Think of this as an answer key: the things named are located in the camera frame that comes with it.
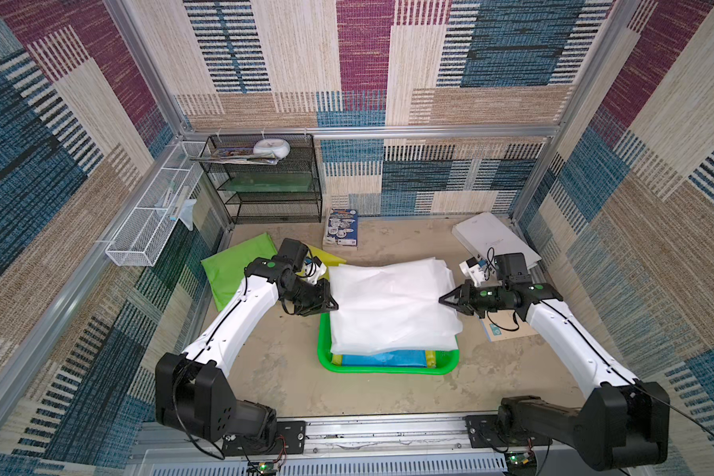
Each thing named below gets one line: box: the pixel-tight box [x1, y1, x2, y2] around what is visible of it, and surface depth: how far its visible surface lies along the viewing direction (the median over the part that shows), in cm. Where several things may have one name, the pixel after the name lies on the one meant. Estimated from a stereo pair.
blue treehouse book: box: [326, 208, 358, 247], surface depth 117 cm
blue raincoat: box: [341, 350, 427, 368], surface depth 83 cm
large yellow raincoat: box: [332, 350, 437, 368], surface depth 84 cm
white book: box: [451, 211, 543, 267], surface depth 114 cm
